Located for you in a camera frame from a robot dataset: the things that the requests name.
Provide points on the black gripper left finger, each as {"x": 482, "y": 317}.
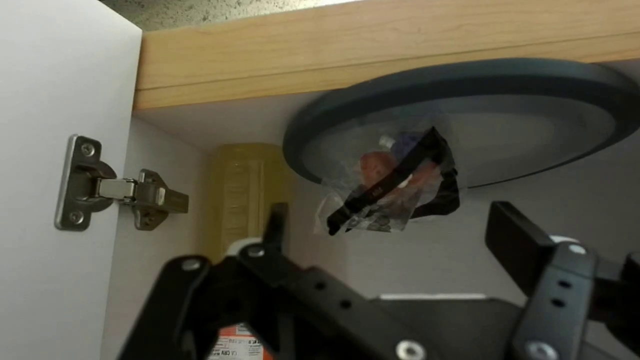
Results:
{"x": 267, "y": 301}

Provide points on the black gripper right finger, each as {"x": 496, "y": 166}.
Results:
{"x": 561, "y": 287}

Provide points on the clear plastic bag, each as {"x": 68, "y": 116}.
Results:
{"x": 387, "y": 193}

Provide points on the metal cabinet hinge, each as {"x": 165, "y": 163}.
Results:
{"x": 101, "y": 190}

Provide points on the open cabinet door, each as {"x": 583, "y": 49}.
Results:
{"x": 61, "y": 80}

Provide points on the bottle with red label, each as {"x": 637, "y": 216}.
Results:
{"x": 242, "y": 193}

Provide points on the dark blue plate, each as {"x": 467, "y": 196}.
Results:
{"x": 532, "y": 120}

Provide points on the wooden wall cabinet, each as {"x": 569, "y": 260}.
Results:
{"x": 373, "y": 53}

